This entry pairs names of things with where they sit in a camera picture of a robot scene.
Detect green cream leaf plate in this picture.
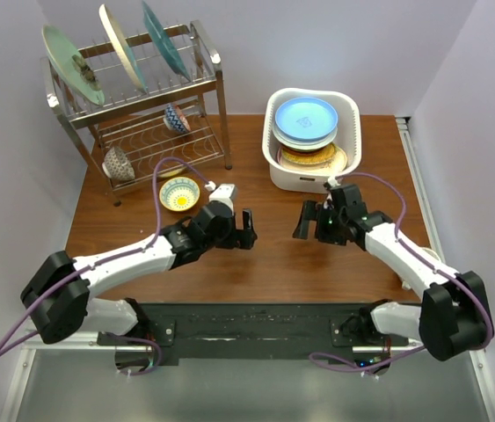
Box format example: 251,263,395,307
277,145,347,173

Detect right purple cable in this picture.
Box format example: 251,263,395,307
308,171,494,375

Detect white scalloped plate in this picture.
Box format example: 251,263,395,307
280,142,334,154
273,127,338,145

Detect grey patterned bowl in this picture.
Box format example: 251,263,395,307
102,147,135,182

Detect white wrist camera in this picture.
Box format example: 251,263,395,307
205,181,237,211
323,175,340,209

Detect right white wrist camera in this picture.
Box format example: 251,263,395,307
323,175,340,209

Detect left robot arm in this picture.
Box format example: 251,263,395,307
20,200,257,345

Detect blue plate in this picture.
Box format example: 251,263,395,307
274,97,338,141

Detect light green plate in rack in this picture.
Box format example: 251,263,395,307
42,25,105,106

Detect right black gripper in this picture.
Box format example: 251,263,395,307
293,200,346,246

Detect yellow black patterned plate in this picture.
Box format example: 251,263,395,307
280,149,331,165

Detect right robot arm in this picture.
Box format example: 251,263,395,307
293,185,494,361

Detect cream rimmed teal plate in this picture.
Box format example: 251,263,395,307
98,4,147,93

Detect white plastic bin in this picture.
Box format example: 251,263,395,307
262,88,361,193

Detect blue zigzag patterned bowl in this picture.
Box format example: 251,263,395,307
164,103,191,135

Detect small teal patterned bowl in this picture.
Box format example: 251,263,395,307
159,177,200,212

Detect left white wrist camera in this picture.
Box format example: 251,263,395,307
205,181,237,211

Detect steel two-tier dish rack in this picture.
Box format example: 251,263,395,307
40,20,232,206

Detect white paper cup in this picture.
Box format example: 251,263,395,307
400,248,441,291

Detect dark teal plate in rack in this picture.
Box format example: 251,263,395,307
142,1,191,82

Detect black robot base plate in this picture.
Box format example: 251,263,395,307
97,301,411,368

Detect woven bamboo tray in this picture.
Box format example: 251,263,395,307
280,145,336,165

